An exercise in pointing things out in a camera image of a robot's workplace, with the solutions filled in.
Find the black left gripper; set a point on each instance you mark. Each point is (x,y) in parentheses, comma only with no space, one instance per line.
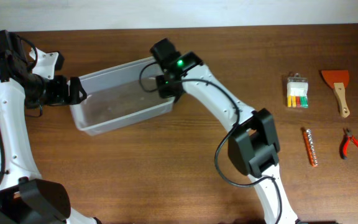
(62,96)

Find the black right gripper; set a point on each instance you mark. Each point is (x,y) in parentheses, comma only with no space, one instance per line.
(165,89)

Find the clear plastic container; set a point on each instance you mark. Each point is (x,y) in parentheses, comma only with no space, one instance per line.
(115,98)

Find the clear case of coloured bits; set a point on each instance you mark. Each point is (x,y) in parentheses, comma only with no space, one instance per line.
(297,90)

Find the orange socket rail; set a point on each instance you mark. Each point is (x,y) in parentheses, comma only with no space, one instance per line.
(308,139)

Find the red scraper with wooden handle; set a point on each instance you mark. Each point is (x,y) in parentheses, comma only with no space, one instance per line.
(338,80)

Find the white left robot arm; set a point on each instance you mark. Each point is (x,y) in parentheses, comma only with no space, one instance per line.
(29,81)

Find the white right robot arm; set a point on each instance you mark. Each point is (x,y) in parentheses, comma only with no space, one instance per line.
(251,140)

